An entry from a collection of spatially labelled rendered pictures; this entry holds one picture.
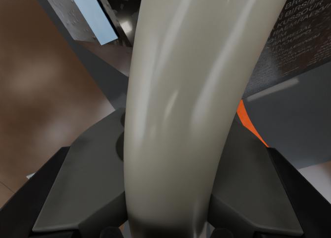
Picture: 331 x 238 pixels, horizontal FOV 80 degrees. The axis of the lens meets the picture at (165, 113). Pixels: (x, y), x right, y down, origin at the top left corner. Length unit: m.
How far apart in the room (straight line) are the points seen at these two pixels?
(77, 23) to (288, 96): 1.09
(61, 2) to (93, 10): 0.06
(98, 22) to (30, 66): 1.08
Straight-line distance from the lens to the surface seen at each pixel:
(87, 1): 0.20
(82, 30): 0.24
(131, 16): 0.17
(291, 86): 1.19
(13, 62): 1.32
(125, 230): 1.03
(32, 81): 1.31
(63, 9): 0.26
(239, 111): 1.15
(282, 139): 1.37
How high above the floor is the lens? 0.97
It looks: 59 degrees down
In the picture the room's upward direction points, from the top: 174 degrees counter-clockwise
